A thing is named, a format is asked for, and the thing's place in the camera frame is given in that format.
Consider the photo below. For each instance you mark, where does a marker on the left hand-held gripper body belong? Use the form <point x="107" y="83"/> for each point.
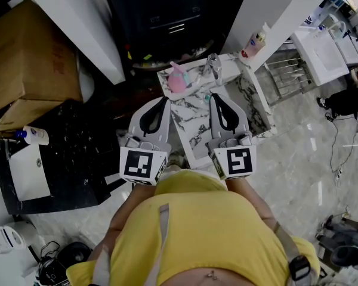
<point x="140" y="165"/>

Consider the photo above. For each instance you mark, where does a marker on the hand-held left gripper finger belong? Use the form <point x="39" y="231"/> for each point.
<point x="166" y="127"/>
<point x="135" y="127"/>

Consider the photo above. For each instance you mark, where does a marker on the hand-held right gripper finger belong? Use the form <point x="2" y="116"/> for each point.
<point x="241" y="124"/>
<point x="215" y="124"/>

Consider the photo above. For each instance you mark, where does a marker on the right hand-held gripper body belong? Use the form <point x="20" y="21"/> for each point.
<point x="235" y="161"/>

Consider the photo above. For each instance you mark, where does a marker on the person's left forearm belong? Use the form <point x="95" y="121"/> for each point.
<point x="131" y="207"/>

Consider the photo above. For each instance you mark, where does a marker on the person's right forearm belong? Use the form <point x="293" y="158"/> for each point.
<point x="250" y="195"/>

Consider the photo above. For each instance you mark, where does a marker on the black shoulder buckle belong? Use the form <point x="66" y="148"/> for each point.
<point x="299" y="268"/>

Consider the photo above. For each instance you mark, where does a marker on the pink soap pump bottle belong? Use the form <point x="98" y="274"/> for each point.
<point x="252" y="48"/>

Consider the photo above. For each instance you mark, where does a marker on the white bottle with blue pump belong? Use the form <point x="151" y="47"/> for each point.
<point x="35" y="136"/>

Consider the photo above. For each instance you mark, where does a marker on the white marble sink table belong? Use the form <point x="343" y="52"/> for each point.
<point x="194" y="121"/>

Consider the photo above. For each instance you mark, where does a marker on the person's shoe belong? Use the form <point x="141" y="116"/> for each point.
<point x="176" y="159"/>

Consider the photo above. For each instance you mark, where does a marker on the chrome faucet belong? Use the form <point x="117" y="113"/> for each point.
<point x="215" y="67"/>

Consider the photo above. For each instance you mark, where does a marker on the round metal tray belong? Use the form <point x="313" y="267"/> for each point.
<point x="155" y="65"/>

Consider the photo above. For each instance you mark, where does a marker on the white round tank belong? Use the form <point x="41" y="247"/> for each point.
<point x="86" y="82"/>

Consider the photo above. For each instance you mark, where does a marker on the black speckled counter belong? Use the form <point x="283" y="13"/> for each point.
<point x="74" y="159"/>

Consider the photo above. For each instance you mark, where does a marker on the person's yellow shirt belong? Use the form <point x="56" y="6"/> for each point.
<point x="211" y="234"/>

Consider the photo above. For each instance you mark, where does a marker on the white sink on steel stand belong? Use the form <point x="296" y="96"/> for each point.
<point x="319" y="55"/>

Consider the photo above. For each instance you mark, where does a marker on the white power strip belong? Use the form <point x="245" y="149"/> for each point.
<point x="339" y="172"/>

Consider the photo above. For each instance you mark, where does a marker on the black round appliance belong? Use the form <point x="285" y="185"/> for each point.
<point x="74" y="253"/>

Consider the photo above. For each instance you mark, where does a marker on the white rectangular sink basin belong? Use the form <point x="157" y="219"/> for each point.
<point x="27" y="171"/>

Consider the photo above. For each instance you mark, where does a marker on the black cabinet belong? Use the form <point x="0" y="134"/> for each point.
<point x="173" y="4"/>

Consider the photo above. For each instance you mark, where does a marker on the large cardboard box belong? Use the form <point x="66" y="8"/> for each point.
<point x="27" y="58"/>

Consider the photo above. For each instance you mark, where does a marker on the white sink on wooden stand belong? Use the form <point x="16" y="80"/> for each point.
<point x="350" y="51"/>

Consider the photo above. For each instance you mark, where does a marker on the black wheeled equipment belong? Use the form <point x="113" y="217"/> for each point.
<point x="349" y="255"/>

